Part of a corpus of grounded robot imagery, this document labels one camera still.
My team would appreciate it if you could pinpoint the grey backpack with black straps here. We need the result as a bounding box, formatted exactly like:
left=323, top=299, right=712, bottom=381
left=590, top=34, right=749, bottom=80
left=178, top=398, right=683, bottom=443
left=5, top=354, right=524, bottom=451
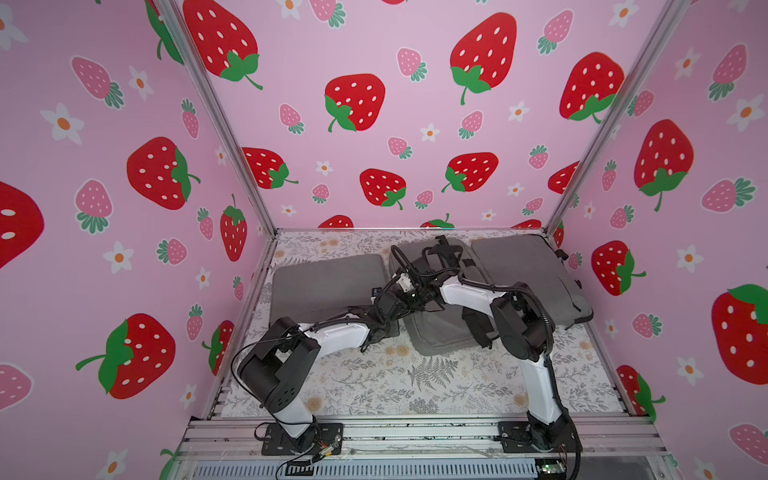
left=398, top=238, right=498, bottom=356

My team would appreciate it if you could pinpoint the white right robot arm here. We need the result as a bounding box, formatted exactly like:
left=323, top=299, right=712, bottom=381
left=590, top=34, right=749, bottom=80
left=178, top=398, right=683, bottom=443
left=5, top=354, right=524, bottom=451
left=400, top=277, right=583, bottom=454

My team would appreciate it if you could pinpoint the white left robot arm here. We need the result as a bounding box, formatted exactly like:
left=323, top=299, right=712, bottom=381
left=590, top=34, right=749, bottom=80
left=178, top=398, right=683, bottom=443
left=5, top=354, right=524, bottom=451
left=233, top=294, right=411, bottom=447

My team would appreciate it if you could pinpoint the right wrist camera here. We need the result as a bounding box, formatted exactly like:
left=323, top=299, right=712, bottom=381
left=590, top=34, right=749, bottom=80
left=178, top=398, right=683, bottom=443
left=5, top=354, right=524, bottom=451
left=394, top=259, right=436, bottom=290

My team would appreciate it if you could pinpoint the black thin cable left arm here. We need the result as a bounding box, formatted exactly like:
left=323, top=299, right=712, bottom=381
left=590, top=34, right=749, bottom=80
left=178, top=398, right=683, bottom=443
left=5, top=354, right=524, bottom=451
left=229, top=335, right=319, bottom=445

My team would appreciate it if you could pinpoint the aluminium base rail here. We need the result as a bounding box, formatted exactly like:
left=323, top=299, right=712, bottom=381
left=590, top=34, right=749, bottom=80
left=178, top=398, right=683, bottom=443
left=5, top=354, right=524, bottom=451
left=169, top=414, right=683, bottom=479

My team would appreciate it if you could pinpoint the aluminium frame post left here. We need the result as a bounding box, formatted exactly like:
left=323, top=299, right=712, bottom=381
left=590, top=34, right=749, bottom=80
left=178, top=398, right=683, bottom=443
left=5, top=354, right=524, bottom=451
left=157, top=0, right=278, bottom=239

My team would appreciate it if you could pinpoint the aluminium frame post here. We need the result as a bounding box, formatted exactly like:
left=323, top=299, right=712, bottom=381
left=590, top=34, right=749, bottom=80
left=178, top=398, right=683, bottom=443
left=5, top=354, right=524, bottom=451
left=157, top=0, right=278, bottom=239
left=542, top=0, right=690, bottom=240

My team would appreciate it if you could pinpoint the aluminium frame post right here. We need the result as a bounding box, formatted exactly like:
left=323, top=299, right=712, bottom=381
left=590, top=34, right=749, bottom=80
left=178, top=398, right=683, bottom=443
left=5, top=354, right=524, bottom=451
left=542, top=0, right=690, bottom=240

